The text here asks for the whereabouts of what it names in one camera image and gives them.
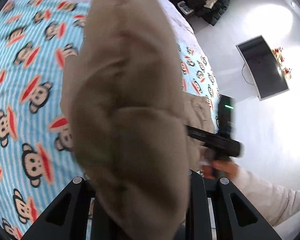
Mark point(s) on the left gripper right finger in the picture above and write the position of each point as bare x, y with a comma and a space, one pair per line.
235, 217

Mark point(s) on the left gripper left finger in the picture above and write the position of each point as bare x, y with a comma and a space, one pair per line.
67, 215

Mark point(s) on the beige quilted puffer jacket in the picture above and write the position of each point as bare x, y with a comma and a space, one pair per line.
122, 96

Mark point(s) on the white sleeved right forearm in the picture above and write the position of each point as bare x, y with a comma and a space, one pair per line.
275, 203

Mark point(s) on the person right hand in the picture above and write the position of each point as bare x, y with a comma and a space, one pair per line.
228, 168

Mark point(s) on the blue striped monkey blanket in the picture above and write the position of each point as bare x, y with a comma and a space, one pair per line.
36, 149

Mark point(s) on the wall mounted television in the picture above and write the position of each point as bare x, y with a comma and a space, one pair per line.
268, 77

